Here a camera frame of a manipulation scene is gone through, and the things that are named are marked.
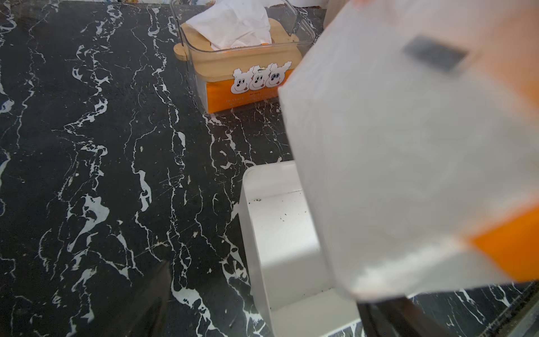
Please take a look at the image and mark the clear plastic tissue box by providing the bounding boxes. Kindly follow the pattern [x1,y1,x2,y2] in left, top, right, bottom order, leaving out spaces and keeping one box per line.
[170,0,317,115]

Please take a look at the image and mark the orange tissue pack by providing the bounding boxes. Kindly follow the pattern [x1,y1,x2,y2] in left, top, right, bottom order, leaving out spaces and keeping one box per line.
[279,1,538,302]
[184,0,296,114]

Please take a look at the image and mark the white rectangular tissue box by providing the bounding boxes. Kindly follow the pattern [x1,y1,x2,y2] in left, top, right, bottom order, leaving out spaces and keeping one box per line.
[238,161,360,336]

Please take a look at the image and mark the pink plant pot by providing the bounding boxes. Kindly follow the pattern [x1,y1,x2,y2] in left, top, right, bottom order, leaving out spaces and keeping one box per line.
[323,0,349,29]

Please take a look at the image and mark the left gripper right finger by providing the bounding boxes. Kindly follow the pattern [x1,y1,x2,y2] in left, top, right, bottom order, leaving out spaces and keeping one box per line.
[357,297,453,337]

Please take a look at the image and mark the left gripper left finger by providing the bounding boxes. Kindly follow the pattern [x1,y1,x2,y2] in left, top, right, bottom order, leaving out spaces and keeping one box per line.
[101,261,171,336]

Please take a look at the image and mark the light wooden slotted lid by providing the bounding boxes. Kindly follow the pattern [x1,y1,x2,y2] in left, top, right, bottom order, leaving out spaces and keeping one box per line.
[174,18,303,82]

